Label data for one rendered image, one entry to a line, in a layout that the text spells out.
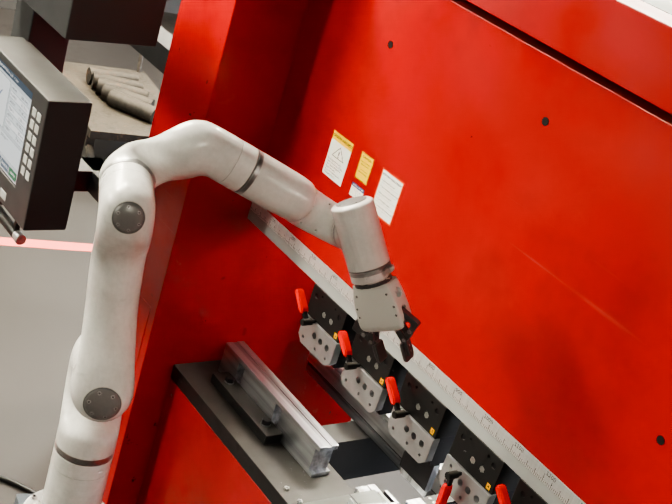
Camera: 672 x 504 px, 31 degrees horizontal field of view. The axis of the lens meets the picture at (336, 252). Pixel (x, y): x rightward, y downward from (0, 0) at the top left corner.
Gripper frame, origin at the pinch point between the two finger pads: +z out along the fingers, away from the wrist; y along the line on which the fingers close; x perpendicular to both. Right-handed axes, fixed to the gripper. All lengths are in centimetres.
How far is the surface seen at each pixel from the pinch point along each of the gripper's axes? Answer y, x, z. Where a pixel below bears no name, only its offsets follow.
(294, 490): 57, -27, 49
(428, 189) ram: 6.7, -42.4, -20.4
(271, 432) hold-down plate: 70, -40, 39
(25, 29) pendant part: 121, -54, -77
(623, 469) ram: -39.1, -5.7, 29.2
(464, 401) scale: 0.7, -23.2, 22.8
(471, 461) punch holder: 0.0, -18.1, 34.8
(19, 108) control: 109, -31, -59
